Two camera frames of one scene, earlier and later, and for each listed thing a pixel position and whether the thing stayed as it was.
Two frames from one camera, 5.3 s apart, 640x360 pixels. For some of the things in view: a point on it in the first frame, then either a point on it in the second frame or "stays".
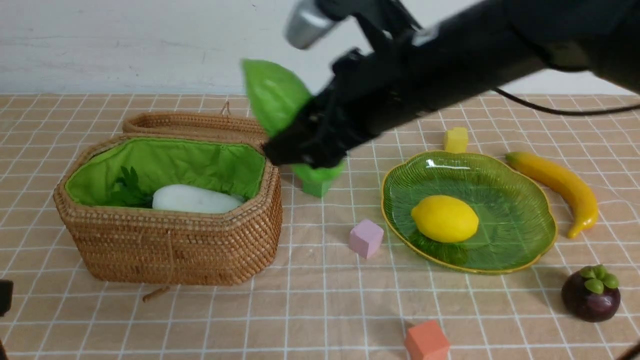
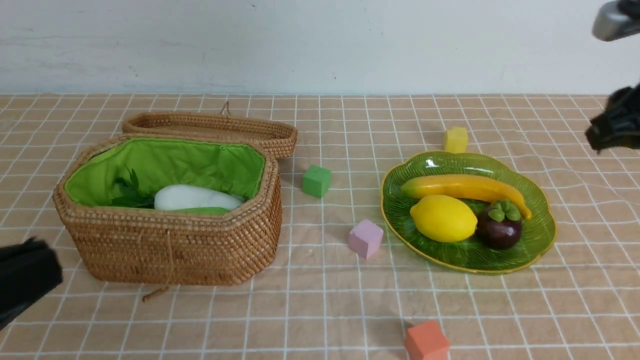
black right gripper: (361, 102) to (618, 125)
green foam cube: (318, 189) stays
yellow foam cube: (456, 140) stays
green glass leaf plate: (516, 227) stays
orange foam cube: (427, 341) stays
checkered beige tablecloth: (341, 287) stays
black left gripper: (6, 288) to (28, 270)
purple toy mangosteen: (590, 293) to (500, 227)
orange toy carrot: (128, 192) stays
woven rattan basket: (166, 247) stays
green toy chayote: (276, 95) to (202, 210)
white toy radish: (193, 199) stays
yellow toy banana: (548, 172) to (475, 188)
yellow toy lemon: (444, 219) stays
